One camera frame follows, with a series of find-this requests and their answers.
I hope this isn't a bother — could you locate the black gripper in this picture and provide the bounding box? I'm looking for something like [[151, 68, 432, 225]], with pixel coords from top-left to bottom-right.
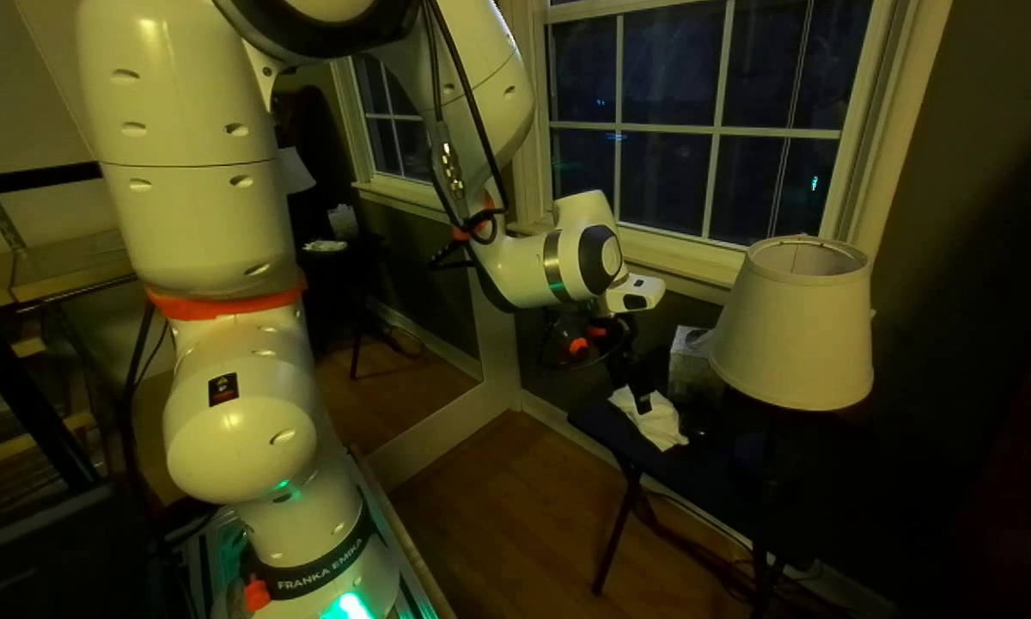
[[597, 310, 657, 421]]

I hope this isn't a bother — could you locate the table lamp with cream shade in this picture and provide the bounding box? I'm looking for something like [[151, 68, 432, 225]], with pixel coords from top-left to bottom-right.
[[701, 235, 880, 578]]

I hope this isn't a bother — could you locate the black nightstand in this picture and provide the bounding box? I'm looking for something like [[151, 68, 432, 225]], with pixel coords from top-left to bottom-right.
[[566, 387, 854, 619]]

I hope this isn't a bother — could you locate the large white-framed grid window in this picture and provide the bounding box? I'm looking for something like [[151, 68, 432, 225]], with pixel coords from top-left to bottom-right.
[[534, 0, 956, 305]]

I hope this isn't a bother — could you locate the small white-framed window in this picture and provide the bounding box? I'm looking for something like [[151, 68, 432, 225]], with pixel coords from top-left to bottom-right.
[[328, 50, 456, 219]]

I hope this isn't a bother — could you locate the small white background lampshade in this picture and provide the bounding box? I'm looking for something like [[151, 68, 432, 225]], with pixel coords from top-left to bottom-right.
[[272, 144, 320, 200]]

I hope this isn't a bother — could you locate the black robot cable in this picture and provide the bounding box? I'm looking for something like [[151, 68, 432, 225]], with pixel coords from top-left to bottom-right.
[[419, 0, 516, 278]]

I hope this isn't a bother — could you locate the black metal frame bar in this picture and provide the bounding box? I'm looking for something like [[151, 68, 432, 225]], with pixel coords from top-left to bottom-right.
[[0, 159, 110, 205]]

